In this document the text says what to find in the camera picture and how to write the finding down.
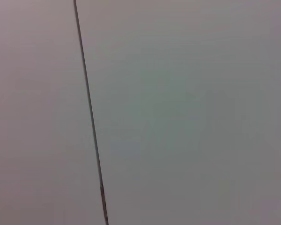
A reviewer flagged thin dark wall panel seam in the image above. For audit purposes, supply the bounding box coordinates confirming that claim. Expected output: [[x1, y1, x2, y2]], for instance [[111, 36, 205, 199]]
[[73, 0, 109, 225]]

